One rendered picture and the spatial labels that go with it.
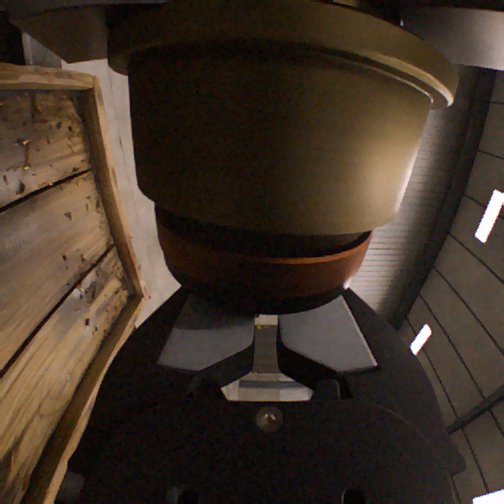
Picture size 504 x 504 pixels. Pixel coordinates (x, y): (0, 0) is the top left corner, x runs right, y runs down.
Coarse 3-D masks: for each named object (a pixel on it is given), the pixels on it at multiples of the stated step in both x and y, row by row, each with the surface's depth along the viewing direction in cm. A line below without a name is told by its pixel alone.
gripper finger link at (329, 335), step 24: (312, 312) 8; (336, 312) 8; (288, 336) 7; (312, 336) 7; (336, 336) 7; (360, 336) 7; (288, 360) 7; (312, 360) 6; (336, 360) 6; (360, 360) 6; (312, 384) 7
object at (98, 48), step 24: (0, 0) 3; (24, 0) 2; (48, 0) 2; (72, 0) 2; (96, 0) 3; (120, 0) 3; (144, 0) 3; (168, 0) 3; (24, 24) 2; (48, 24) 3; (72, 24) 3; (96, 24) 3; (48, 48) 4; (72, 48) 4; (96, 48) 4
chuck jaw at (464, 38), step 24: (408, 0) 3; (432, 0) 2; (456, 0) 2; (480, 0) 2; (408, 24) 3; (432, 24) 3; (456, 24) 3; (480, 24) 2; (456, 48) 4; (480, 48) 3
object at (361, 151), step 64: (192, 0) 2; (256, 0) 2; (320, 0) 2; (384, 0) 3; (128, 64) 4; (192, 64) 3; (256, 64) 3; (320, 64) 3; (384, 64) 3; (448, 64) 3; (192, 128) 4; (256, 128) 3; (320, 128) 3; (384, 128) 3; (192, 192) 4; (256, 192) 4; (320, 192) 4; (384, 192) 4; (192, 256) 6; (256, 256) 5; (320, 256) 5
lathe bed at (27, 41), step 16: (0, 16) 11; (0, 32) 12; (16, 32) 12; (0, 48) 12; (16, 48) 13; (32, 48) 14; (16, 64) 14; (32, 64) 14; (48, 64) 16; (128, 336) 35; (64, 480) 17; (80, 480) 19; (64, 496) 16; (80, 496) 18
